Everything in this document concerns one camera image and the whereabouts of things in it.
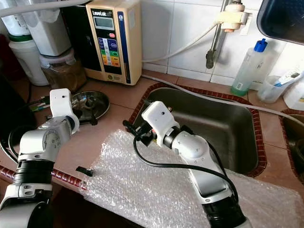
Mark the long white drain hose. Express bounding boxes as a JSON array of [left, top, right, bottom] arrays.
[[142, 74, 304, 114]]

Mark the white filter cartridge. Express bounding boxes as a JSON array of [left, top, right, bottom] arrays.
[[0, 0, 31, 38]]

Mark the white canister with green band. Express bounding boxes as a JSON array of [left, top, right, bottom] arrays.
[[9, 34, 50, 87]]

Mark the grey corrugated hose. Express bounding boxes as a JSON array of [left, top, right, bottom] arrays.
[[0, 0, 91, 17]]

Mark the beige water ionizer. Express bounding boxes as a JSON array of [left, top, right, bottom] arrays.
[[85, 0, 143, 86]]

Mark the round steel dish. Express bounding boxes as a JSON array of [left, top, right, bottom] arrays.
[[70, 90, 110, 125]]

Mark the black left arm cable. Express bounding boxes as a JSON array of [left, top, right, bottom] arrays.
[[7, 95, 53, 164]]

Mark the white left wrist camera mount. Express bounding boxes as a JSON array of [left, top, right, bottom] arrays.
[[49, 88, 79, 120]]

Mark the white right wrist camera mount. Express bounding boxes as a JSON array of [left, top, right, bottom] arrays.
[[141, 100, 181, 148]]

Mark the large black round appliance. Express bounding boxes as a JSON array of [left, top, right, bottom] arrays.
[[0, 76, 31, 145]]

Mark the clear bubble wrap sheet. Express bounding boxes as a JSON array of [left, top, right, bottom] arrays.
[[81, 129, 304, 228]]

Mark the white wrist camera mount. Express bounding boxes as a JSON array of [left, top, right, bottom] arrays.
[[49, 88, 79, 120], [141, 100, 181, 148]]

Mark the clear bottle with blue cap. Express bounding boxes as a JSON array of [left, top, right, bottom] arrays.
[[230, 39, 269, 97]]

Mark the white faucet hose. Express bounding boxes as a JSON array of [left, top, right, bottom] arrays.
[[142, 19, 228, 63]]

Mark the dark blue tray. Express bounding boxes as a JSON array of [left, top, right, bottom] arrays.
[[256, 0, 304, 46]]

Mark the white detergent bottle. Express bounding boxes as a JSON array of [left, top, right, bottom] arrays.
[[283, 71, 304, 111]]

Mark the blue and white toothbrush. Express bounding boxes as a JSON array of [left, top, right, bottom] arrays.
[[276, 70, 304, 87]]

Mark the small black clip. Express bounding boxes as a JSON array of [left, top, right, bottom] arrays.
[[75, 166, 95, 177]]

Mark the wall faucet with cream diverter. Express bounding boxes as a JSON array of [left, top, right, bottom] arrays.
[[205, 0, 252, 70]]

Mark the clear measuring cup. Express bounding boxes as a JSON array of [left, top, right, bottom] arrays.
[[264, 74, 297, 104]]

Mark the white plastic container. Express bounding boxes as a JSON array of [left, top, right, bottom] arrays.
[[24, 7, 72, 57]]

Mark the small steel sink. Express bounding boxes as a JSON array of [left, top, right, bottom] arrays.
[[279, 109, 304, 171]]

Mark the white stick with green tip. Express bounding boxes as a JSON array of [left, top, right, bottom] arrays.
[[28, 101, 52, 114]]

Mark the dark red container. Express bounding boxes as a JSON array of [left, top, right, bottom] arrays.
[[0, 36, 24, 80]]

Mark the clear jar of brown powder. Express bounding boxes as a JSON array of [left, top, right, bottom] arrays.
[[40, 50, 86, 92]]

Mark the large steel sink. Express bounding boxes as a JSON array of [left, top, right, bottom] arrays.
[[126, 83, 266, 176]]

